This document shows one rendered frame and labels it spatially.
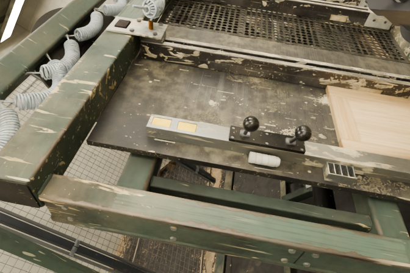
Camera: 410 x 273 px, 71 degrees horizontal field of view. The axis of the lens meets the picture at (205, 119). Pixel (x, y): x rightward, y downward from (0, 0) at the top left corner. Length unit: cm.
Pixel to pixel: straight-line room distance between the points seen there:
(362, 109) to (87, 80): 85
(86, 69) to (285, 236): 66
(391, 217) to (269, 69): 56
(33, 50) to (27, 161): 84
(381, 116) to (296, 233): 56
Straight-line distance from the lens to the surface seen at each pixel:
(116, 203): 63
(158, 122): 78
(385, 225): 87
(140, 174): 77
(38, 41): 150
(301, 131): 67
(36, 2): 765
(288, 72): 105
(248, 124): 65
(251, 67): 103
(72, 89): 82
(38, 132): 73
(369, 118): 104
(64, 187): 68
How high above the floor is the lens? 185
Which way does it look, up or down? 21 degrees down
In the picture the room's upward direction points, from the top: 55 degrees counter-clockwise
